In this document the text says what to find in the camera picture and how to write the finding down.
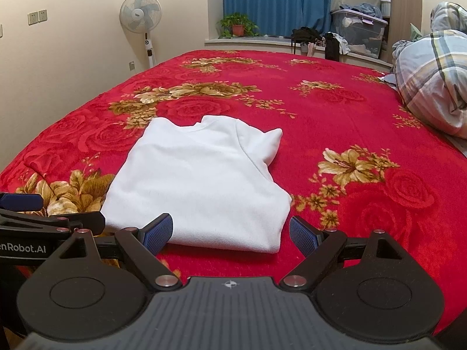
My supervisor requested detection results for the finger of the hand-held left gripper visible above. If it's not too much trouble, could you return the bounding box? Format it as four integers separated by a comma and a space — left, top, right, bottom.
0, 193, 44, 212
0, 209, 107, 235

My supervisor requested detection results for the red floral blanket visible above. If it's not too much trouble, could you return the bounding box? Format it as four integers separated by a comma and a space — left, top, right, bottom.
0, 49, 467, 336

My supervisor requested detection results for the black bag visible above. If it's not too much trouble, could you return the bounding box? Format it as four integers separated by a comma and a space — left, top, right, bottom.
291, 27, 322, 54

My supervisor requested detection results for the wooden shelf cabinet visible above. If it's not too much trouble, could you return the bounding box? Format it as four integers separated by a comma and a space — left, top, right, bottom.
357, 0, 424, 62

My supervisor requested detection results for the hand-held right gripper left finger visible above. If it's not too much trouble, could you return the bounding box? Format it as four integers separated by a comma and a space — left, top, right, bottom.
60, 212, 183, 293

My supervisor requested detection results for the white long-sleeved shirt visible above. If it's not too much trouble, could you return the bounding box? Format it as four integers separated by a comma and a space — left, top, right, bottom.
100, 115, 293, 254

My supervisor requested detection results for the potted green plant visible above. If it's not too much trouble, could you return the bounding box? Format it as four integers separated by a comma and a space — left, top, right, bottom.
217, 13, 261, 39

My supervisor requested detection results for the plaid duvet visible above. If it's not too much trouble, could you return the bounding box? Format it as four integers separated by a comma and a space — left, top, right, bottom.
391, 1, 467, 140

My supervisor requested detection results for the window sill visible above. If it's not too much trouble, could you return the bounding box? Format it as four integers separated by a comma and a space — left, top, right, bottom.
204, 36, 395, 73

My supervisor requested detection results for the white standing fan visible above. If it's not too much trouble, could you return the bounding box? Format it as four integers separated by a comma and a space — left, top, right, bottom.
119, 0, 163, 70

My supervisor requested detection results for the blue clothes pile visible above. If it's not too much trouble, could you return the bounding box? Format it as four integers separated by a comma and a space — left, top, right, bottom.
340, 2, 383, 19

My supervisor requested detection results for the blue curtain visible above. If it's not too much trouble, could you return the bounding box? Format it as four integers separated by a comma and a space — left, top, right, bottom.
222, 0, 361, 38

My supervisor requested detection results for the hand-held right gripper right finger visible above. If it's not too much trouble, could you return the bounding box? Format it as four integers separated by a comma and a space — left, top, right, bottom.
280, 217, 405, 293

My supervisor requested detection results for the clear plastic storage box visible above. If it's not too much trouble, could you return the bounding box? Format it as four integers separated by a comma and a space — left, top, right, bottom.
331, 9, 388, 59

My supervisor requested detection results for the black bottle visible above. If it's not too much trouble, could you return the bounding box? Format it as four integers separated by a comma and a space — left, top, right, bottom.
324, 32, 341, 61

